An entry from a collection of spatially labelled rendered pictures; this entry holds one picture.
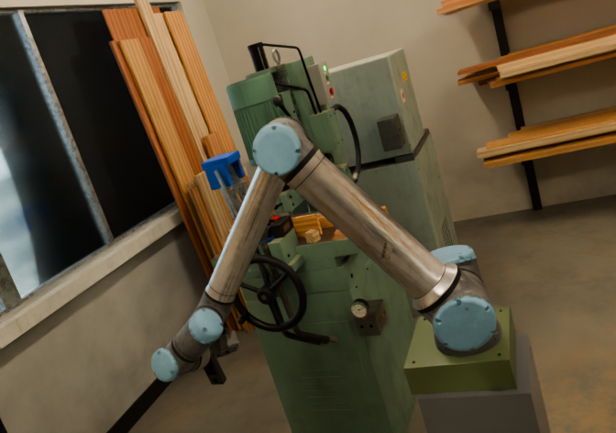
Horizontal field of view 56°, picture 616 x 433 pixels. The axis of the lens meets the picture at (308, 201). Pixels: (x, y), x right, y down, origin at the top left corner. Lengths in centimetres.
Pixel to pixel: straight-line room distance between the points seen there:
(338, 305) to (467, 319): 78
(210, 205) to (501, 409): 233
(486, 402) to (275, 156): 87
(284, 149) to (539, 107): 321
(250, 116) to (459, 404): 116
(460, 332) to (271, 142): 63
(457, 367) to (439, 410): 14
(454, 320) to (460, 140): 309
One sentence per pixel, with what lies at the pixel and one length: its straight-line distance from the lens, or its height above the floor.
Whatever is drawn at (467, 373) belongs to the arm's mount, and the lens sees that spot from 168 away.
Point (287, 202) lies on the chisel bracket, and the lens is 216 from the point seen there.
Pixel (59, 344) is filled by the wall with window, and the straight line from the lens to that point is 300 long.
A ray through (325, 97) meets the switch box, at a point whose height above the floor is 135.
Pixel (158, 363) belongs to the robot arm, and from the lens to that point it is 168.
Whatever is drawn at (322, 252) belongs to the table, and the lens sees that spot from 205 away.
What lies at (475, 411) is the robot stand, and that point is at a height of 50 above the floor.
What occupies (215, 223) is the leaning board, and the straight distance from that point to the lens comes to 358.
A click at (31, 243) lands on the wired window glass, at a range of 304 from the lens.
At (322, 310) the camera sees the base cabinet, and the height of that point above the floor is 64.
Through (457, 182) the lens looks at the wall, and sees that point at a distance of 452.
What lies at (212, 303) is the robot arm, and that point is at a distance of 169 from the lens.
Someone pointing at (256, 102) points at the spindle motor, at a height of 142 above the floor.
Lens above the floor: 153
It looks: 14 degrees down
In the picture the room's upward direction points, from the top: 17 degrees counter-clockwise
